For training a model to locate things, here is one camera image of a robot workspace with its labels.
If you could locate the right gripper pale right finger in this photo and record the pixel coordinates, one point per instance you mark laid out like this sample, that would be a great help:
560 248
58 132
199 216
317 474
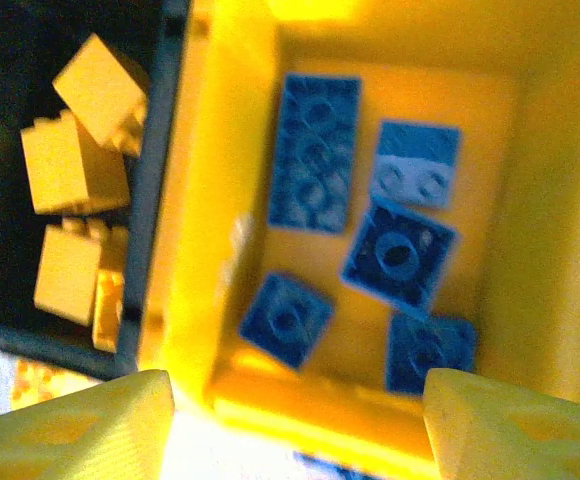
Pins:
520 435

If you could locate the right gripper pale left finger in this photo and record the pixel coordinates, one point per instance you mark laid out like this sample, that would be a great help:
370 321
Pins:
70 435

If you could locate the yellow lego brick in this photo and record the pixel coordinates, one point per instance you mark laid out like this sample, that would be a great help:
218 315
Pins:
65 275
35 382
70 170
100 95
109 310

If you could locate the small blue lego brick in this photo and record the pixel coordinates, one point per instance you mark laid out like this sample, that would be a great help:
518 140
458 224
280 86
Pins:
420 345
287 320
400 255
415 165

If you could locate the long blue lego brick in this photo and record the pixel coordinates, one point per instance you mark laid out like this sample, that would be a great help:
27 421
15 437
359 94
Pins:
315 152

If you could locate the yellow plastic bin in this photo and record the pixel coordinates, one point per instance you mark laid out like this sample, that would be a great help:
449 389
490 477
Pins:
520 200

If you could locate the black plastic bin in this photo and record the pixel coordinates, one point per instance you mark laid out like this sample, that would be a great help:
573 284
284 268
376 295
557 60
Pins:
0 60

